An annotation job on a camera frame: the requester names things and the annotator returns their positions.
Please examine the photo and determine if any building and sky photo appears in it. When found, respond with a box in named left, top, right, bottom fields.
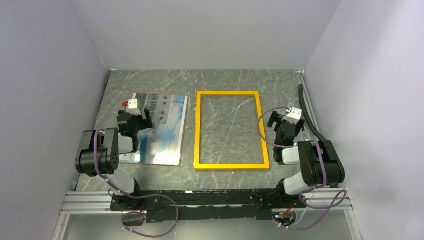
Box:
left=119, top=93, right=189, bottom=166

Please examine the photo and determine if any yellow wooden picture frame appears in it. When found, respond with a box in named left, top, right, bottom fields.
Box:
left=193, top=90, right=270, bottom=171

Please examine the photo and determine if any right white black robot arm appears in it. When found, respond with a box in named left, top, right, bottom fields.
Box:
left=267, top=108, right=345, bottom=208

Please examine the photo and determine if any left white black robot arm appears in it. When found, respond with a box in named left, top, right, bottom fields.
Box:
left=75, top=109, right=153, bottom=210

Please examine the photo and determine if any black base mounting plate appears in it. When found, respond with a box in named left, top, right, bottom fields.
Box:
left=110, top=186, right=306, bottom=223

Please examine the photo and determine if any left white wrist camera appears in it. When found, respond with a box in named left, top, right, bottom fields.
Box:
left=122, top=98, right=142, bottom=116

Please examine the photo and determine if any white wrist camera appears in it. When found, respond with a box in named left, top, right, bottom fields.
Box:
left=283, top=107, right=303, bottom=125
left=122, top=98, right=142, bottom=116

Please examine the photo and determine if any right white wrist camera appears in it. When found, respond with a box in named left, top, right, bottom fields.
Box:
left=283, top=107, right=303, bottom=125

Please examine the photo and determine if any black corrugated hose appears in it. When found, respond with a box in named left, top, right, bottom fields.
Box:
left=298, top=83, right=327, bottom=142

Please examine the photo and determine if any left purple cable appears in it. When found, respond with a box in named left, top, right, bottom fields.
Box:
left=94, top=129, right=180, bottom=239

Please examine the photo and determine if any purple cable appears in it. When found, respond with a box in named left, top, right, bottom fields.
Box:
left=94, top=129, right=180, bottom=239
left=257, top=106, right=348, bottom=232

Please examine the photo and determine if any aluminium extrusion rail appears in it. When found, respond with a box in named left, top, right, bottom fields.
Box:
left=61, top=188, right=353, bottom=214

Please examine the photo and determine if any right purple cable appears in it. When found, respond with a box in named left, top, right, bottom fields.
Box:
left=257, top=106, right=348, bottom=232

